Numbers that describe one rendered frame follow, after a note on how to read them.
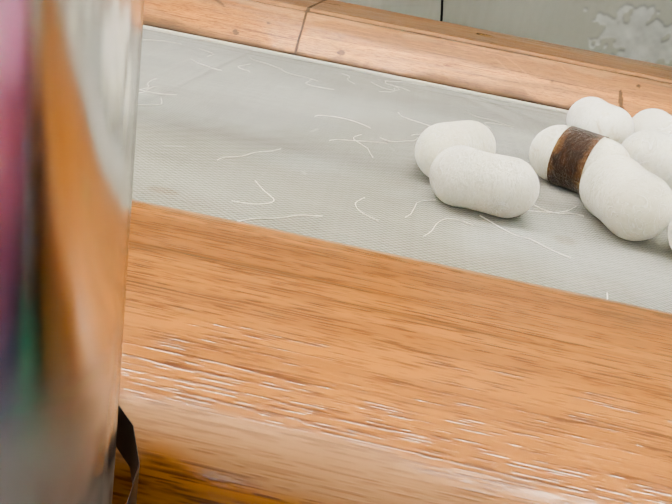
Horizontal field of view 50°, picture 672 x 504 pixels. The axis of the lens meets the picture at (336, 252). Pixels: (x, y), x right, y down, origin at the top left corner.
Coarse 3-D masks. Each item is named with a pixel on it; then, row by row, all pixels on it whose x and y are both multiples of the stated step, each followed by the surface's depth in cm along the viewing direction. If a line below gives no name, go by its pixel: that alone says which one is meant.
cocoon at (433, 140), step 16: (432, 128) 23; (448, 128) 22; (464, 128) 23; (480, 128) 23; (416, 144) 23; (432, 144) 22; (448, 144) 22; (464, 144) 22; (480, 144) 23; (416, 160) 23; (432, 160) 22
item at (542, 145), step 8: (552, 128) 25; (560, 128) 25; (536, 136) 25; (544, 136) 25; (552, 136) 25; (536, 144) 25; (544, 144) 25; (552, 144) 24; (600, 144) 24; (608, 144) 24; (616, 144) 24; (536, 152) 25; (544, 152) 25; (592, 152) 24; (600, 152) 24; (608, 152) 24; (616, 152) 24; (624, 152) 24; (536, 160) 25; (544, 160) 25; (592, 160) 24; (536, 168) 25; (544, 168) 25; (584, 168) 24; (544, 176) 25
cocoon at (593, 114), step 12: (576, 108) 32; (588, 108) 32; (600, 108) 31; (612, 108) 31; (576, 120) 32; (588, 120) 31; (600, 120) 31; (612, 120) 30; (624, 120) 30; (600, 132) 31; (612, 132) 30; (624, 132) 30
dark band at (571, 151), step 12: (564, 132) 24; (576, 132) 24; (588, 132) 24; (564, 144) 24; (576, 144) 24; (588, 144) 24; (552, 156) 24; (564, 156) 24; (576, 156) 24; (588, 156) 24; (552, 168) 24; (564, 168) 24; (576, 168) 24; (552, 180) 25; (564, 180) 24; (576, 180) 24; (576, 192) 25
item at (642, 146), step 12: (636, 132) 27; (648, 132) 27; (660, 132) 27; (624, 144) 27; (636, 144) 27; (648, 144) 26; (660, 144) 26; (636, 156) 27; (648, 156) 26; (660, 156) 26; (648, 168) 26; (660, 168) 26
